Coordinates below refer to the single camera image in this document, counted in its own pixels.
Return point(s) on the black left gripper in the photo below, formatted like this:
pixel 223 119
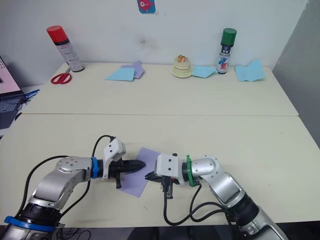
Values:
pixel 117 168

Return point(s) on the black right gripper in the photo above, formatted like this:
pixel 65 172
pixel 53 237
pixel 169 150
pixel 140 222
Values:
pixel 168 185

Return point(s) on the large purple paper sheet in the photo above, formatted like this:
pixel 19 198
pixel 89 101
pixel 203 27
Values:
pixel 135 185

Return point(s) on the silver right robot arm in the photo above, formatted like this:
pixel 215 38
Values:
pixel 225 185

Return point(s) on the blue forearm band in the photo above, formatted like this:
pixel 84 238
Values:
pixel 27 223

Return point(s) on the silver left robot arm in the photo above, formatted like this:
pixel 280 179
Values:
pixel 57 182

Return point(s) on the light blue paper sheet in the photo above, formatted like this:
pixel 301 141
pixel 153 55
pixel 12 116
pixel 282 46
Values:
pixel 122 74
pixel 250 73
pixel 202 72

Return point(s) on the small folded purple paper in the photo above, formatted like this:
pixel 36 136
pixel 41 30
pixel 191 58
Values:
pixel 139 70

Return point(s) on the cream round plastic stack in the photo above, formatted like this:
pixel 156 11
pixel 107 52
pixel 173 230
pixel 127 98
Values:
pixel 182 70

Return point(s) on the small orange-white object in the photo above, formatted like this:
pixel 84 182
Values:
pixel 182 59

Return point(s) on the blue plastic object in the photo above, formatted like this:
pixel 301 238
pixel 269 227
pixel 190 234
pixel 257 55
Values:
pixel 31 95

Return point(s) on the red-capped spray can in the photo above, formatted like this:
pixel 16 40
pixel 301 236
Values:
pixel 68 53

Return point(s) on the green-capped spray can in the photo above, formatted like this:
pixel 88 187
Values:
pixel 225 60

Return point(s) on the open laptop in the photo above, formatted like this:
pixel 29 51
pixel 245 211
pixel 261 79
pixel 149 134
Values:
pixel 7 82

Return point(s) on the fish sticker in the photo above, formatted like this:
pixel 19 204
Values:
pixel 146 6

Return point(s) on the grey partition panel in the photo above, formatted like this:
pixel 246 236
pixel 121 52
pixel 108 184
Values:
pixel 300 62

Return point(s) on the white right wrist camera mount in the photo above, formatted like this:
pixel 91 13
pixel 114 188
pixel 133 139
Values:
pixel 167 165

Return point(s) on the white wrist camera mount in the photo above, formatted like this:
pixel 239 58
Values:
pixel 167 165
pixel 113 150

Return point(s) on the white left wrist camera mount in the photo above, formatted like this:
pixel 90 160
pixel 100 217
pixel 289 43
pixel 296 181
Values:
pixel 113 150

